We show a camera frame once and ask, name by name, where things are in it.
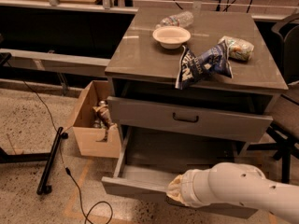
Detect grey bottom drawer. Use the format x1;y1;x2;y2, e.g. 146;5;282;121
101;126;260;220

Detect grey drawer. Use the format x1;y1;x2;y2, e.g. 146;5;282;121
101;126;260;220
107;96;273;142

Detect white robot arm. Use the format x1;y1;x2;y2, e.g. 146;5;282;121
166;162;299;224

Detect grey top drawer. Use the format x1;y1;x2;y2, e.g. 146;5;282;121
107;96;273;142

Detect grey drawer cabinet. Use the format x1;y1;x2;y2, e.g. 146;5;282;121
104;7;289;161

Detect clear plastic water bottle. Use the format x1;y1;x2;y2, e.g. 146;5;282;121
156;11;193;28

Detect crumpled brown wrapper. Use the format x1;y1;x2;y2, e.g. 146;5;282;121
93;105;117;142

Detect metal can in box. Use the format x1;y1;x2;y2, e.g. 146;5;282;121
98;100;107;106

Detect blue chip bag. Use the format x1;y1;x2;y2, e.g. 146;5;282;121
175;40;233;90

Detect cardboard box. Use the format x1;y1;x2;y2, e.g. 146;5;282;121
64;80;121;158

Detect white paper bowl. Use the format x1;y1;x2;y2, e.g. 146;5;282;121
152;26;191;49

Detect green white snack bag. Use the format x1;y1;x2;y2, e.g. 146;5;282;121
220;35;254;62

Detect black table leg base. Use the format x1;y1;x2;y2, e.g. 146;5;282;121
0;127;68;195

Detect black office chair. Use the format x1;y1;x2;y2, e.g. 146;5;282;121
248;13;299;183

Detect grey metal bench rail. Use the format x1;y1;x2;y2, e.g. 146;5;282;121
0;49;110;77

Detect black floor cable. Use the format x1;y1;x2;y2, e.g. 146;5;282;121
6;63;114;224

